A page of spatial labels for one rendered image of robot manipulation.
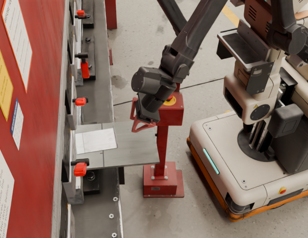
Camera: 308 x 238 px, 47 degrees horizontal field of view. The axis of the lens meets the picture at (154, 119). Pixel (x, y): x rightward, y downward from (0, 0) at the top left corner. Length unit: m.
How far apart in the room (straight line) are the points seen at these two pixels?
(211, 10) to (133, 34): 2.43
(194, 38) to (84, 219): 0.64
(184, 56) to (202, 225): 1.35
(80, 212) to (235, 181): 1.04
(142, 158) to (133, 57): 2.05
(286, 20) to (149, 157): 0.60
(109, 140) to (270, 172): 1.15
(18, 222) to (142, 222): 1.75
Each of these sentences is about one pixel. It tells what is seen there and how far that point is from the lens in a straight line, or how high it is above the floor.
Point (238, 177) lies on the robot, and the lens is 2.02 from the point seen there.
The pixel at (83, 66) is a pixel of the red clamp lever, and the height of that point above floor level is 1.20.
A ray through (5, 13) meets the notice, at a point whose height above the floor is 1.71.
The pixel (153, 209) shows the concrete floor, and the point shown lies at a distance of 2.18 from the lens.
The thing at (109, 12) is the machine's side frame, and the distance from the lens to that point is 3.37.
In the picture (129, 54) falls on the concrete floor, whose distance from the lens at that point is 3.15.
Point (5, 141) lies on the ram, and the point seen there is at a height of 1.64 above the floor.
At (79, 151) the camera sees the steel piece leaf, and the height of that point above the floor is 1.00.
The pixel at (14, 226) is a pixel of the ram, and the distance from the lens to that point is 0.40.
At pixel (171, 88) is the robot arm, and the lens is 1.01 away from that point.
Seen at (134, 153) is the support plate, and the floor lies 1.00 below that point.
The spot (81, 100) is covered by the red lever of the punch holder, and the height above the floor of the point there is 1.32.
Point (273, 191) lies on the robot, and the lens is 2.06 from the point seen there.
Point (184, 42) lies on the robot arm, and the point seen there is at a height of 1.35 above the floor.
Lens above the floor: 1.92
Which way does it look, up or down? 48 degrees down
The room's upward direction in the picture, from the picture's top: 3 degrees clockwise
